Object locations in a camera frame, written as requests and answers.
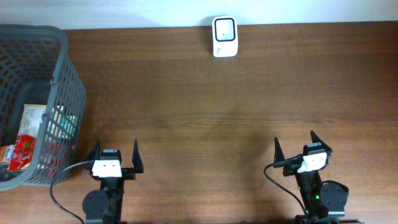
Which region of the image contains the yellow wet wipes pack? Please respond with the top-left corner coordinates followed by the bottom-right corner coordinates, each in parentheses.
top-left (18, 103), bottom-right (78, 141)

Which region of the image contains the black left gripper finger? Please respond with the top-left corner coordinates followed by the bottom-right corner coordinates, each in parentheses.
top-left (132, 139), bottom-right (144, 174)
top-left (86, 140), bottom-right (101, 161)

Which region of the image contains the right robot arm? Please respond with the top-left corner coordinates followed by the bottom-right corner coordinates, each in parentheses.
top-left (271, 131), bottom-right (358, 223)

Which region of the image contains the white barcode scanner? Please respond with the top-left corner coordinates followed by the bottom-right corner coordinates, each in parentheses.
top-left (211, 16), bottom-right (239, 58)

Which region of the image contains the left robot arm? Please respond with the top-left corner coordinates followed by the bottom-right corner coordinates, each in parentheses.
top-left (82, 141), bottom-right (144, 224)

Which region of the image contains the grey plastic mesh basket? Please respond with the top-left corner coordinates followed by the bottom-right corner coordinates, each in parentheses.
top-left (1, 24), bottom-right (87, 190)

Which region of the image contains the red snack bag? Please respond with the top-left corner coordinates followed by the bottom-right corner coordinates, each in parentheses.
top-left (9, 134), bottom-right (37, 171)

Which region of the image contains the orange tissue pack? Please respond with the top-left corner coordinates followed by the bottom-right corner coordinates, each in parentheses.
top-left (0, 145), bottom-right (15, 165)

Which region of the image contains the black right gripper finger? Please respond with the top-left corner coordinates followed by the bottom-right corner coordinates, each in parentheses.
top-left (274, 137), bottom-right (285, 164)
top-left (310, 130), bottom-right (330, 149)

